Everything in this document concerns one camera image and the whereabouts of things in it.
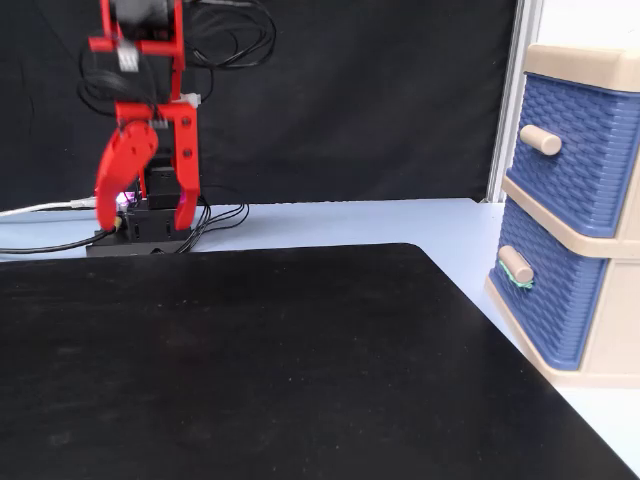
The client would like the black power cable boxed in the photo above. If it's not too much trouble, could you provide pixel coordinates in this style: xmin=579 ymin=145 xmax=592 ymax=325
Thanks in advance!
xmin=0 ymin=217 xmax=126 ymax=255

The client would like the blue woven drawer plain handle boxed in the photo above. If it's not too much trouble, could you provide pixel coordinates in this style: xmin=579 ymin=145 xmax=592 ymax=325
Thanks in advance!
xmin=504 ymin=72 xmax=640 ymax=239

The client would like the black servo cable bundle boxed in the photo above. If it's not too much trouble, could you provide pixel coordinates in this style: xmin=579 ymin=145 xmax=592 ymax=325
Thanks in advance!
xmin=174 ymin=187 xmax=251 ymax=254
xmin=78 ymin=0 xmax=279 ymax=119

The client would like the blue drawer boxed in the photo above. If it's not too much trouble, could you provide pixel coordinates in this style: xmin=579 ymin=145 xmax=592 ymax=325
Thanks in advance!
xmin=488 ymin=199 xmax=611 ymax=371

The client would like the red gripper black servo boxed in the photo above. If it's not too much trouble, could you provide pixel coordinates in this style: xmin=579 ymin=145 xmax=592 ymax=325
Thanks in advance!
xmin=95 ymin=101 xmax=202 ymax=232

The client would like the beige plastic drawer cabinet frame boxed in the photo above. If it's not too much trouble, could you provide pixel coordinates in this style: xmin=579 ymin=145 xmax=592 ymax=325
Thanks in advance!
xmin=483 ymin=43 xmax=640 ymax=387

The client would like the white USB cable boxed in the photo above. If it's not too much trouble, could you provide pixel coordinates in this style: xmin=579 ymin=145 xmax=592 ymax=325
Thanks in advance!
xmin=0 ymin=198 xmax=99 ymax=217

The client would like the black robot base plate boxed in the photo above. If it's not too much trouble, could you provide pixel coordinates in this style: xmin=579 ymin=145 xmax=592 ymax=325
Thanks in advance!
xmin=84 ymin=229 xmax=194 ymax=259

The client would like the black rectangular table mat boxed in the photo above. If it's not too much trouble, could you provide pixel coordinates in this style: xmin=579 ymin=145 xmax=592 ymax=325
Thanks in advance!
xmin=0 ymin=243 xmax=639 ymax=480

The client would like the green rubber band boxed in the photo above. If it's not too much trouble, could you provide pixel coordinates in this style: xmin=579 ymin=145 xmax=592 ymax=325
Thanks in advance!
xmin=497 ymin=259 xmax=535 ymax=291

